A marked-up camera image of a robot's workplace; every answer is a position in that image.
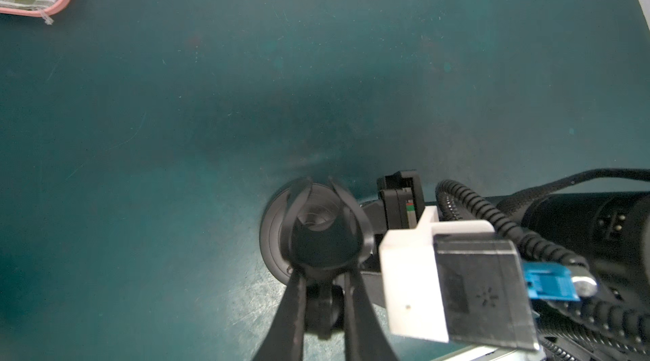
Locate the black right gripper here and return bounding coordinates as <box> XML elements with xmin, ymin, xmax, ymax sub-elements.
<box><xmin>344</xmin><ymin>170</ymin><xmax>424</xmax><ymax>360</ymax></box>

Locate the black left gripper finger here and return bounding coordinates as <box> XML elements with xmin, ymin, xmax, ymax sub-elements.
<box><xmin>253</xmin><ymin>269</ymin><xmax>307</xmax><ymax>361</ymax></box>

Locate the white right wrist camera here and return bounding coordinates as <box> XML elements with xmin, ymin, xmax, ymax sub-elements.
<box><xmin>378</xmin><ymin>206</ymin><xmax>540</xmax><ymax>352</ymax></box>

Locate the black corrugated cable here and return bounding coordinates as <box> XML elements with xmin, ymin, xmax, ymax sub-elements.
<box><xmin>435</xmin><ymin>167</ymin><xmax>650</xmax><ymax>361</ymax></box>

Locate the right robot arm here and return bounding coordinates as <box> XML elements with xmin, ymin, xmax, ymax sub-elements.
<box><xmin>436</xmin><ymin>168</ymin><xmax>649</xmax><ymax>360</ymax></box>

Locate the black microphone stand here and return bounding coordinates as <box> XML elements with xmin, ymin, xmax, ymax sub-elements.
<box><xmin>259</xmin><ymin>178</ymin><xmax>374</xmax><ymax>340</ymax></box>

